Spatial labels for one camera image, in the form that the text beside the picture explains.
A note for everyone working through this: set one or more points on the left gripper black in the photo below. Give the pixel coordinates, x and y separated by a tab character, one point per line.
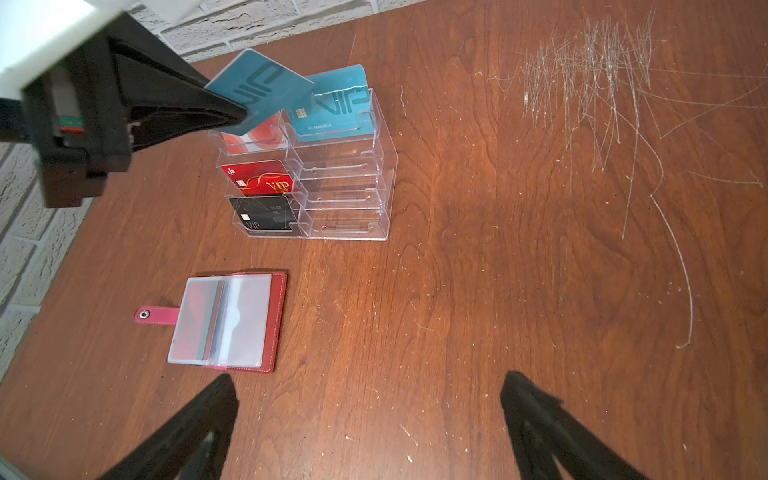
77	120

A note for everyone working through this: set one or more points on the clear acrylic card display stand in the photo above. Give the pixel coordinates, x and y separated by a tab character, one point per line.
343	188

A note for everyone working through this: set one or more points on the red leather card wallet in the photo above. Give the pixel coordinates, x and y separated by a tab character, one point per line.
225	322

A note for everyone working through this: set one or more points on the teal VIP card in stand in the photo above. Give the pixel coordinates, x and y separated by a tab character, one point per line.
338	107

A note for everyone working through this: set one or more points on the red VIP card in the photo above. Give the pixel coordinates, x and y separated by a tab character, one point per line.
261	178

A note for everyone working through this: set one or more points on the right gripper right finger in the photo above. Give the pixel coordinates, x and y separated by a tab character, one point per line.
547	440

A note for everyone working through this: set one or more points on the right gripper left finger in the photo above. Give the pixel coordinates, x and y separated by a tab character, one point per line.
193	444

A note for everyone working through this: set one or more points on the black VIP card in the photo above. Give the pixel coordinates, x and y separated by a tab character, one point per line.
264	213

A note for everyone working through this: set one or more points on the white red circle card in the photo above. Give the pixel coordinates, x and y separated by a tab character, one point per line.
266	137

